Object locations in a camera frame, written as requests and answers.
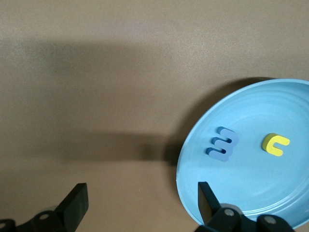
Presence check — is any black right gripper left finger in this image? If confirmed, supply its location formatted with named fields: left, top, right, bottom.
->
left=0, top=183, right=89, bottom=232

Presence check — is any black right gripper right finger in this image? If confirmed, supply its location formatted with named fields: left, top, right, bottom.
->
left=195, top=181, right=296, bottom=232

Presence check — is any blue small letter m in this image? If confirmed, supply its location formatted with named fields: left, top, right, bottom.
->
left=207, top=126, right=239, bottom=163

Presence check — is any yellow small letter u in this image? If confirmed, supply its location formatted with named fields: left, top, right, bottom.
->
left=262, top=132, right=290, bottom=157

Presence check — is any blue plate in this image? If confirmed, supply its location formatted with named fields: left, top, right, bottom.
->
left=175, top=78, right=309, bottom=230

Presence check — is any brown table mat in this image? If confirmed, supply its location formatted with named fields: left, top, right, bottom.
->
left=0, top=0, right=309, bottom=232

